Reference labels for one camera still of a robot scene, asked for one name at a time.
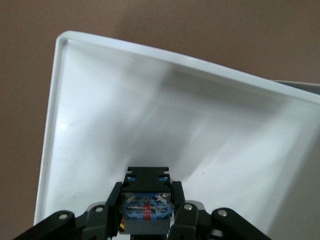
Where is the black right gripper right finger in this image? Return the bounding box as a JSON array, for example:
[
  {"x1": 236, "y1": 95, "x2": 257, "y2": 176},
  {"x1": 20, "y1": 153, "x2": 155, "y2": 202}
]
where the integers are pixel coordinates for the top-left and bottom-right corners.
[{"x1": 169, "y1": 180, "x2": 273, "y2": 240}]

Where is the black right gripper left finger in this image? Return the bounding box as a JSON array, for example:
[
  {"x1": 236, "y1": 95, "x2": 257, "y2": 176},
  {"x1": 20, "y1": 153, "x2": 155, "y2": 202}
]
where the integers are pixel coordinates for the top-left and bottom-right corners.
[{"x1": 14, "y1": 181, "x2": 124, "y2": 240}]

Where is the green push button switch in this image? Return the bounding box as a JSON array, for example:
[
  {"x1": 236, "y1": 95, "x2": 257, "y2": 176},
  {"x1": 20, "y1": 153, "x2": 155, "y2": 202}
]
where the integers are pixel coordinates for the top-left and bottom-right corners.
[{"x1": 119, "y1": 166, "x2": 176, "y2": 235}]

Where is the white plastic drawer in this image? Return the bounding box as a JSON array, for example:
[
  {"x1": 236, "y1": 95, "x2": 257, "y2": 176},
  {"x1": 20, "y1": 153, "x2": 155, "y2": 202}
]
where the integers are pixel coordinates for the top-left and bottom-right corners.
[{"x1": 33, "y1": 30, "x2": 320, "y2": 240}]

